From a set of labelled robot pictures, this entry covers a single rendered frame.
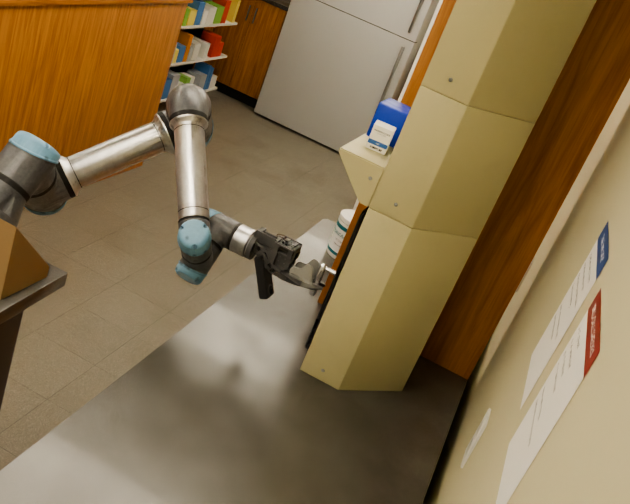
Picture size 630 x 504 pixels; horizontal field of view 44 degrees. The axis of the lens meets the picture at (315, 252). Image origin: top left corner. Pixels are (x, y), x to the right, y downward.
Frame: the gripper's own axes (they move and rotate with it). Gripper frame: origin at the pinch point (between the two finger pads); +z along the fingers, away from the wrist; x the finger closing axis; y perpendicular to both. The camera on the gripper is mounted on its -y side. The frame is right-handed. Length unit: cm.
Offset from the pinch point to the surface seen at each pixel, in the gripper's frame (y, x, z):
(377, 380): -16.9, 2.7, 23.1
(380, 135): 40.7, 2.5, -1.0
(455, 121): 52, -8, 15
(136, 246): -107, 179, -131
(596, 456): 48, -113, 47
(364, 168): 34.3, -6.7, 0.2
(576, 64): 71, 29, 32
